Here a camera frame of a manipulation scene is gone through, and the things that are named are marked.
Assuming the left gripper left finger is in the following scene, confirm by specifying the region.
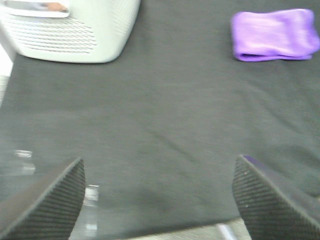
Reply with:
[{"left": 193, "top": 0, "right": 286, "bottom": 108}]
[{"left": 0, "top": 158, "right": 85, "bottom": 240}]

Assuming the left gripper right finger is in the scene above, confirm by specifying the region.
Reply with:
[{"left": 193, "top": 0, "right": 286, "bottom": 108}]
[{"left": 232, "top": 155, "right": 320, "bottom": 240}]

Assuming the purple microfibre towel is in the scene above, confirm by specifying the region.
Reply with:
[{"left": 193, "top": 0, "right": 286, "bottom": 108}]
[{"left": 230, "top": 8, "right": 320, "bottom": 62}]

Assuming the clear tape strip front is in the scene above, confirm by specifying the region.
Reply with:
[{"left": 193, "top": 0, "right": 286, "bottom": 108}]
[{"left": 83, "top": 184, "right": 100, "bottom": 238}]

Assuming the grey perforated laundry basket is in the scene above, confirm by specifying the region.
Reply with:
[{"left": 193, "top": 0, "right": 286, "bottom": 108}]
[{"left": 0, "top": 0, "right": 141, "bottom": 64}]

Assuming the brown folded cloth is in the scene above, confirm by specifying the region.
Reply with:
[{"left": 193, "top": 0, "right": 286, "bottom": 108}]
[{"left": 40, "top": 2, "right": 68, "bottom": 12}]

